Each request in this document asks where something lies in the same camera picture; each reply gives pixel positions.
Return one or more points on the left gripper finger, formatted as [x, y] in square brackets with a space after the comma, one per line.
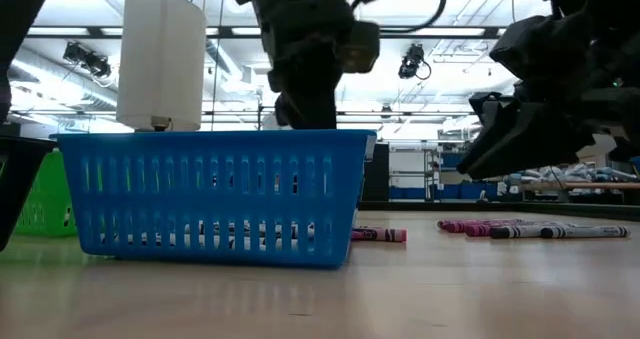
[327, 94]
[297, 104]

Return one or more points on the silver ventilation duct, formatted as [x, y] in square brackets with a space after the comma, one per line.
[50, 86]

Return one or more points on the grey plastic-wrapped items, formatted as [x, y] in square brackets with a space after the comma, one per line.
[575, 175]

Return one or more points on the green plastic basket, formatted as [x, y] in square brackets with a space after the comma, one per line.
[50, 199]

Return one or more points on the white cylinder table lamp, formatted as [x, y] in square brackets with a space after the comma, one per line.
[160, 59]

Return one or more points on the blue plastic basket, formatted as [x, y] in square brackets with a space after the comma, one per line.
[636, 166]
[200, 151]

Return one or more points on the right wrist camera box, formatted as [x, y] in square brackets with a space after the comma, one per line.
[540, 44]

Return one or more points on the light pink crayon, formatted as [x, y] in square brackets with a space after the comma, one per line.
[382, 235]

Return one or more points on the black plastic basket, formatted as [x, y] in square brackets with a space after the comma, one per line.
[17, 189]

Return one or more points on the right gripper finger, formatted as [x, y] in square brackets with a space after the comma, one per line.
[525, 139]
[487, 101]

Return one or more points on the black ceiling-mounted camera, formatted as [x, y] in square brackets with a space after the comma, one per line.
[95, 66]
[411, 61]

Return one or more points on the black panel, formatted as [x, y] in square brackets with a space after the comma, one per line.
[381, 179]

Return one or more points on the black aluminium table frame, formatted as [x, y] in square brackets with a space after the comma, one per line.
[500, 208]

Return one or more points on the wooden workbench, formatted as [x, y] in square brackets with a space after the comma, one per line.
[590, 185]

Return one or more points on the black overhead rig beam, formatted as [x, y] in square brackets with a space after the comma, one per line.
[95, 31]

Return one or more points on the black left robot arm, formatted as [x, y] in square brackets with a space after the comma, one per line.
[15, 19]

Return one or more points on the blue storage bin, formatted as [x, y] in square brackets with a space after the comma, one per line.
[465, 191]
[407, 194]
[450, 160]

